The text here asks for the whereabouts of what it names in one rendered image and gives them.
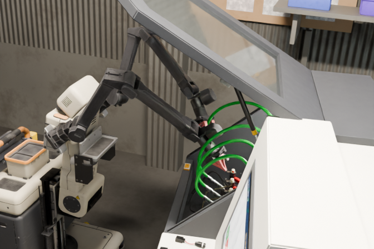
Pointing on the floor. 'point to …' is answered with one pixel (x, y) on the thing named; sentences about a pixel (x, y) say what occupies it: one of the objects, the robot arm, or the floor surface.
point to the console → (300, 189)
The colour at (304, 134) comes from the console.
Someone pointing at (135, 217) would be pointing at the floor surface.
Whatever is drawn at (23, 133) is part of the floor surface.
